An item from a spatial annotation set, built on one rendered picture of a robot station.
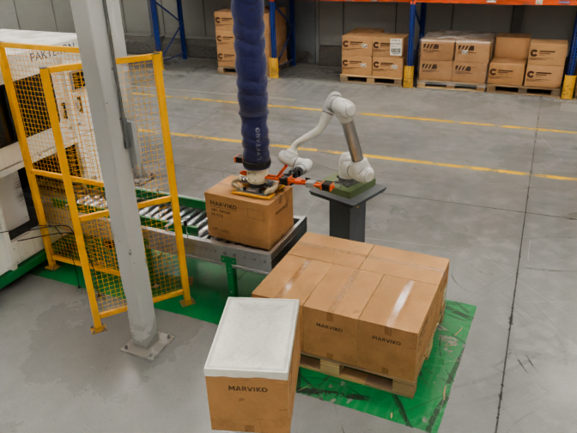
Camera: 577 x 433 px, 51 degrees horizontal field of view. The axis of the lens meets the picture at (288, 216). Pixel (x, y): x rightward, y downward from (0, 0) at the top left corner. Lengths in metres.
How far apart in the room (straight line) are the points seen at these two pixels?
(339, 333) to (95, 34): 2.44
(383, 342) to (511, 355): 1.13
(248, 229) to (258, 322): 1.70
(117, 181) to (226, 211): 1.11
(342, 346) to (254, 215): 1.25
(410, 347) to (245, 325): 1.27
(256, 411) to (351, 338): 1.25
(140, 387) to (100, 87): 2.07
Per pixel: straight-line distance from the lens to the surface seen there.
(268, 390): 3.01
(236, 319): 3.27
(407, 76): 11.50
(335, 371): 4.39
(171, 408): 4.31
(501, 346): 4.87
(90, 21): 3.84
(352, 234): 5.42
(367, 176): 5.02
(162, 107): 4.51
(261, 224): 4.73
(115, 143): 4.03
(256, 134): 4.59
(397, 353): 4.11
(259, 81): 4.49
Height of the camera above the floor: 2.94
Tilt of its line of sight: 27 degrees down
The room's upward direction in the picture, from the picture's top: 2 degrees counter-clockwise
